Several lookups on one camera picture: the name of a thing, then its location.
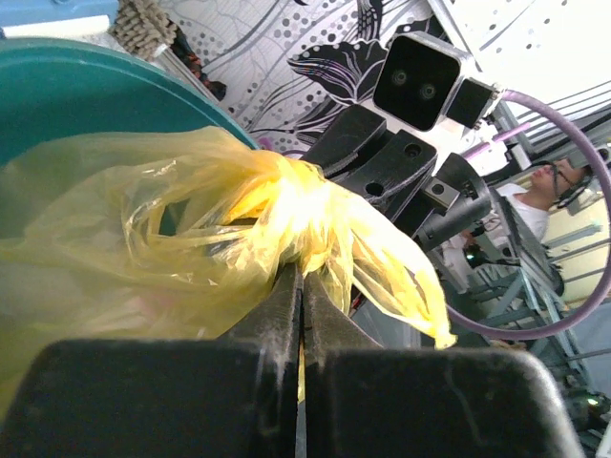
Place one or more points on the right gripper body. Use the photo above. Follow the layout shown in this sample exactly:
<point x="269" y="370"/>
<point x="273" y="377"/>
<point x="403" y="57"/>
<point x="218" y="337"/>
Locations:
<point x="428" y="222"/>

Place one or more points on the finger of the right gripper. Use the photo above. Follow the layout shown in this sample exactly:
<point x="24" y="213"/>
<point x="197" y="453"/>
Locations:
<point x="390" y="171"/>

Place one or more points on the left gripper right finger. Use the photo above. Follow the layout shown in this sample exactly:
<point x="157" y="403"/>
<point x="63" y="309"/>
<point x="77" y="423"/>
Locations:
<point x="364" y="400"/>

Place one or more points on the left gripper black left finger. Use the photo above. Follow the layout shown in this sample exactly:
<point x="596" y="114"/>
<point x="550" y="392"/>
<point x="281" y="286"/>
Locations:
<point x="235" y="396"/>

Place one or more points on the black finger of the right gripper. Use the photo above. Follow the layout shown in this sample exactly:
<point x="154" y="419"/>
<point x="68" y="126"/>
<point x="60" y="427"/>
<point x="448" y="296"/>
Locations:
<point x="344" y="139"/>

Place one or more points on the yellow trash bag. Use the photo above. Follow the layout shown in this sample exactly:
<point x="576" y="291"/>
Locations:
<point x="179" y="236"/>

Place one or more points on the teal trash bin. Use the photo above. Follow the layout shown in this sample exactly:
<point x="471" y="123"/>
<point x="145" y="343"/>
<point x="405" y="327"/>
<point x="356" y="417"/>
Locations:
<point x="95" y="105"/>

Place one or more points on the blue floor mop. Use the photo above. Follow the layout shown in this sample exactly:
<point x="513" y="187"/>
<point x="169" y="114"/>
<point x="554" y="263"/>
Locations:
<point x="56" y="19"/>

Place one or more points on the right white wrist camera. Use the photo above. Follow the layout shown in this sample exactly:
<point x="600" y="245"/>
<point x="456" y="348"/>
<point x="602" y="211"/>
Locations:
<point x="425" y="80"/>

